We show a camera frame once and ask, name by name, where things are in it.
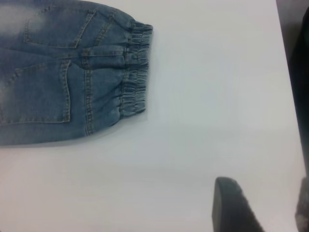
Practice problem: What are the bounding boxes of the blue denim pants with print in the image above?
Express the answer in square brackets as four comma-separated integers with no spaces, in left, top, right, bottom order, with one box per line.
[0,0,154,146]

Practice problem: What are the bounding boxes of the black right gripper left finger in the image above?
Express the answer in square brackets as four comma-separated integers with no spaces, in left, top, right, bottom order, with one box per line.
[211,177,266,232]

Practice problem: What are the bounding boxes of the speckled right gripper right finger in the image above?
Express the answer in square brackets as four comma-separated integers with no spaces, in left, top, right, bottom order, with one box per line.
[295,177,309,232]

